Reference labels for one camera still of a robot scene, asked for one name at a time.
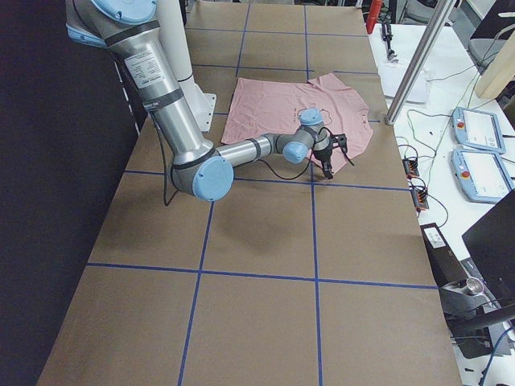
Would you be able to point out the metal cup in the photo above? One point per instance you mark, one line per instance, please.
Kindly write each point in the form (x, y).
(474, 286)

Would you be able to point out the beige cardboard tube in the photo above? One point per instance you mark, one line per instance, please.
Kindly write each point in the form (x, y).
(499, 72)

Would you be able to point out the black tool on table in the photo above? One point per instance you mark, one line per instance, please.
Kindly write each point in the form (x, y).
(387, 37)

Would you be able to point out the aluminium frame post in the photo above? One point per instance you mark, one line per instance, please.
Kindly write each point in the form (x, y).
(427, 41)

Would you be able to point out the lower orange terminal block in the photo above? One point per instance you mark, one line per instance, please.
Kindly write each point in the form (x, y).
(419, 197)

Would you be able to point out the blue teach pendant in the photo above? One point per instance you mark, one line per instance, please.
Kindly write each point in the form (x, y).
(481, 175)
(478, 129)

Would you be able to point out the black box with label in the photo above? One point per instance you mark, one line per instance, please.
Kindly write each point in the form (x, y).
(445, 266)

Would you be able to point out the upper blue teach pendant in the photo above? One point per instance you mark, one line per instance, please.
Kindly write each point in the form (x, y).
(478, 129)

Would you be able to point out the pink Snoopy t-shirt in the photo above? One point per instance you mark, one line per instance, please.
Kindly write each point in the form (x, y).
(268, 117)

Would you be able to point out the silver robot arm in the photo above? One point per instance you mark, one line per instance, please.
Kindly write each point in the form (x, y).
(147, 39)

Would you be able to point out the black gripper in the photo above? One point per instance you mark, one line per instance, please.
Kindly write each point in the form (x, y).
(323, 153)

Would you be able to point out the lower blue teach pendant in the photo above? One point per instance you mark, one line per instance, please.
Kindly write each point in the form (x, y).
(481, 175)

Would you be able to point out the black monitor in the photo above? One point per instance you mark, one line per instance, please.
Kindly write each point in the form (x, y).
(490, 243)

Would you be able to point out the orange terminal block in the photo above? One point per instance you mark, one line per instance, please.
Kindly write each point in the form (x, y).
(419, 197)
(410, 166)

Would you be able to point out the red fire extinguisher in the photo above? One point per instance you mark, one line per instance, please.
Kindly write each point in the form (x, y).
(374, 11)

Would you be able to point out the upper orange terminal block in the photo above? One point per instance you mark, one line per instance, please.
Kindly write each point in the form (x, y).
(410, 166)

